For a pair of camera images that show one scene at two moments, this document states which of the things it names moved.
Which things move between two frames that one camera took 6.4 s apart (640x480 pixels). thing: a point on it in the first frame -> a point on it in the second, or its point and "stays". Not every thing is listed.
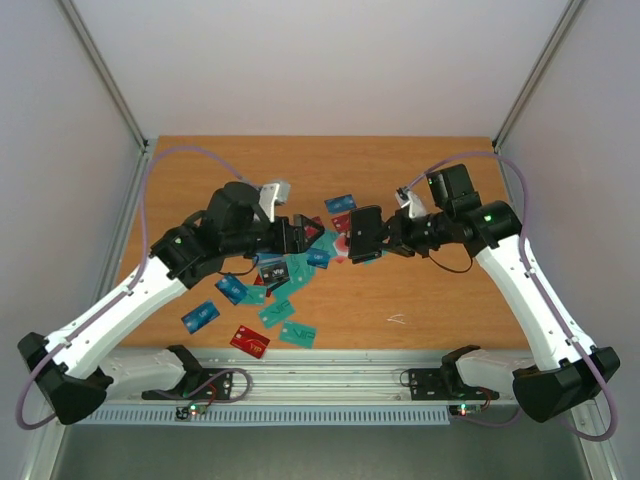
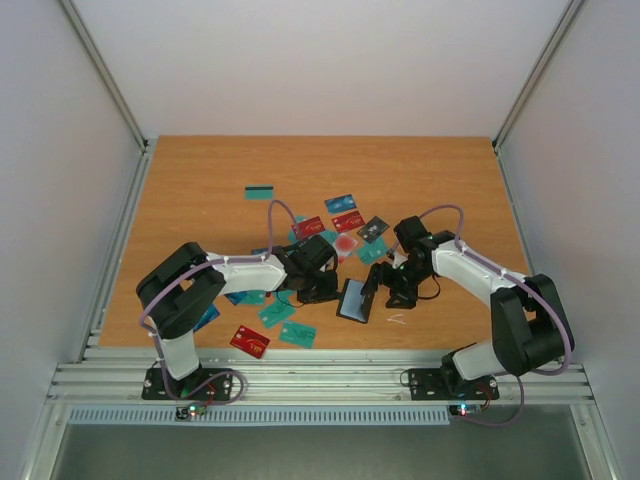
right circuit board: x=465 y=409 stays
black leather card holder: x=365 y=234 -> x=352 y=304
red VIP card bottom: x=250 y=341 stays
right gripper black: x=388 y=237 -> x=382 y=276
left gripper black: x=298 y=245 -> x=330 y=292
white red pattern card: x=341 y=247 stays
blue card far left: x=199 y=317 stays
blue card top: x=340 y=204 stays
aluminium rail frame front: x=318 y=377 stays
